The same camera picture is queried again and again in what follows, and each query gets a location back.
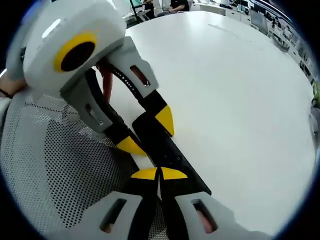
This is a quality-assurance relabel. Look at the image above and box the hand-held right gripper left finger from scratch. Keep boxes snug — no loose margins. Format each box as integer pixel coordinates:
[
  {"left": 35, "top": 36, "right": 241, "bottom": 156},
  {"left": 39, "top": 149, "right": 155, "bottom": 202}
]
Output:
[{"left": 49, "top": 166, "right": 160, "bottom": 240}]

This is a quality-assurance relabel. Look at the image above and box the grey mesh office chair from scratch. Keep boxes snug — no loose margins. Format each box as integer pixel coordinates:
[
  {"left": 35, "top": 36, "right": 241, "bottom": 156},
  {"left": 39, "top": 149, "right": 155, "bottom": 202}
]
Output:
[{"left": 0, "top": 93, "right": 163, "bottom": 240}]

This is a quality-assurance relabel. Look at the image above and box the person's left hand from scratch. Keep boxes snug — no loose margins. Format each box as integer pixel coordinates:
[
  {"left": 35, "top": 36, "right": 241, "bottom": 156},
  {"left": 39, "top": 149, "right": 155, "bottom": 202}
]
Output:
[{"left": 98, "top": 63, "right": 114, "bottom": 104}]

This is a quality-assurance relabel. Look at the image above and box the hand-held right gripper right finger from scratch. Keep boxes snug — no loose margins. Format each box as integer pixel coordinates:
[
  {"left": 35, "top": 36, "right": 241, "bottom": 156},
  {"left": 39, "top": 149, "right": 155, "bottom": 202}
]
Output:
[{"left": 159, "top": 166, "right": 274, "bottom": 240}]

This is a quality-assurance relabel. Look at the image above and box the green potted plant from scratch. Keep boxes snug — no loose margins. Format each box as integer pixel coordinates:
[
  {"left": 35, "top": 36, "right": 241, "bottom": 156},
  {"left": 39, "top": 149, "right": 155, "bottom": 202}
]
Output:
[{"left": 310, "top": 82, "right": 320, "bottom": 111}]

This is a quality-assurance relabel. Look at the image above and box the black remote control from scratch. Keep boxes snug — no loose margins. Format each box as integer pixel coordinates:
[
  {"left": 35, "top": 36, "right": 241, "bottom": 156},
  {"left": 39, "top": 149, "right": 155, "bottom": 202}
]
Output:
[{"left": 131, "top": 112, "right": 213, "bottom": 197}]

